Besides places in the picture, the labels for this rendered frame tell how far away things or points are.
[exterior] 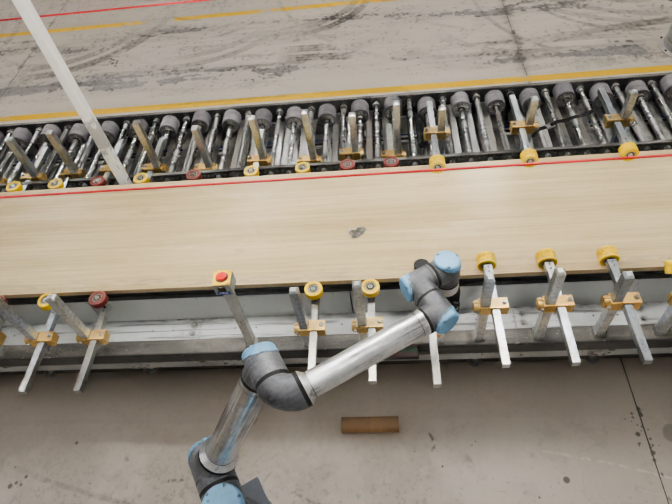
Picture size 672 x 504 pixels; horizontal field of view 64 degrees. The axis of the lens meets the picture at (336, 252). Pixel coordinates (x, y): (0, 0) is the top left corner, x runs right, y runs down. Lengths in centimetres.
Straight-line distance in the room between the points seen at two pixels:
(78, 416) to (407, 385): 189
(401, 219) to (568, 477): 149
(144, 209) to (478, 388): 202
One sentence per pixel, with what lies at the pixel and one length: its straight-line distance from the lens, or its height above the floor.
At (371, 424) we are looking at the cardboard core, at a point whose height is 8.
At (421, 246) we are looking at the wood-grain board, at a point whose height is 90.
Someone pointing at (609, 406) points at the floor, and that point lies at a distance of 325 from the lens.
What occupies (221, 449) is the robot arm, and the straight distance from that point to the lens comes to 206.
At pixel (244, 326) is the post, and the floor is 89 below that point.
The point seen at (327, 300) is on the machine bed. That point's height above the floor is 73.
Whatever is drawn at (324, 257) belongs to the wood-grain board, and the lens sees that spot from 248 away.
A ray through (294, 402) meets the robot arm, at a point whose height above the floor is 133.
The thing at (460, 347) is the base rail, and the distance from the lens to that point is 245.
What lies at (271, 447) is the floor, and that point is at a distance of 307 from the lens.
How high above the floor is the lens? 283
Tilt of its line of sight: 51 degrees down
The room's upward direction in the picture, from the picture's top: 10 degrees counter-clockwise
